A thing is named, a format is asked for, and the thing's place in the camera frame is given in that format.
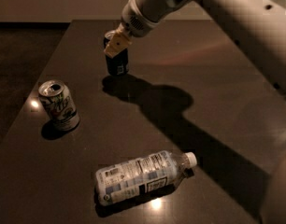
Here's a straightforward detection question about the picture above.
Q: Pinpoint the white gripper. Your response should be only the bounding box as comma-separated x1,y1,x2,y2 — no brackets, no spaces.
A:
104,0,190,58

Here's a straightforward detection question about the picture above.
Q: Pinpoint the blue pepsi can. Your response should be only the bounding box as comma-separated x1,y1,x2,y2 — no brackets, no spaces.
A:
103,29,130,77

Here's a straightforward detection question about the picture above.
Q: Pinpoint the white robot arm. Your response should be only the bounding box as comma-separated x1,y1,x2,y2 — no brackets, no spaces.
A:
105,0,286,96

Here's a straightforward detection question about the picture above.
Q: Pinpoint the white 7up can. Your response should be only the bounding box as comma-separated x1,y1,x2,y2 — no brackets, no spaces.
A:
38,79,79,132

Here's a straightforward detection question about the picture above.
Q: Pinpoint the clear plastic water bottle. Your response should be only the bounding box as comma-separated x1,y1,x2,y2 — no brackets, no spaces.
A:
95,150,197,206

